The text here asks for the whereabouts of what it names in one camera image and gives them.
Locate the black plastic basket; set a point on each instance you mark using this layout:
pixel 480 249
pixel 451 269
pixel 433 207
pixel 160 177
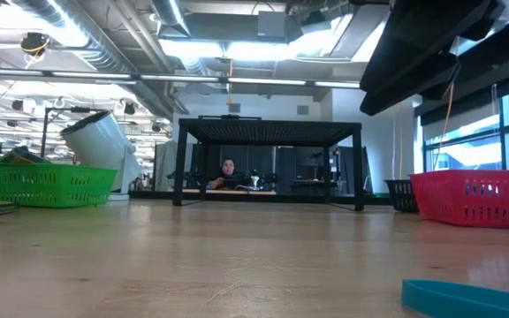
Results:
pixel 400 194

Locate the red plastic basket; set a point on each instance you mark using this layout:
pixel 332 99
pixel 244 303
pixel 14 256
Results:
pixel 475 199

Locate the blue rubber band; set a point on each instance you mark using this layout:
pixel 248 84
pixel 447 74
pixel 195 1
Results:
pixel 458 302

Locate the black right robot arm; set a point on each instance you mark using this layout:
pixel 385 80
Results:
pixel 418 48

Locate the person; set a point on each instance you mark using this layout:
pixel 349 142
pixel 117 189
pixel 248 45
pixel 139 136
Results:
pixel 227 172

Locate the black mesh shelf riser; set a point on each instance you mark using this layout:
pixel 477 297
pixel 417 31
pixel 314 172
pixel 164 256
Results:
pixel 268 130

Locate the linear ceiling light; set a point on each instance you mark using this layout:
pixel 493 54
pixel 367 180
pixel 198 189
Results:
pixel 184 78

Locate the grey ceiling unit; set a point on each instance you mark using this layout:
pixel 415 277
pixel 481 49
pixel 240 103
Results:
pixel 272 24

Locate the white mug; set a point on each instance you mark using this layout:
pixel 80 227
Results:
pixel 100 141

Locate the green plastic basket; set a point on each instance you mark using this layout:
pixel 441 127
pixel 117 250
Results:
pixel 47 185

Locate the black pole stand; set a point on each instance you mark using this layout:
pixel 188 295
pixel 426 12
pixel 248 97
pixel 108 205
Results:
pixel 44 132

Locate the silver round duct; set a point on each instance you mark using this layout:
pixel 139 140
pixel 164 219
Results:
pixel 170 13

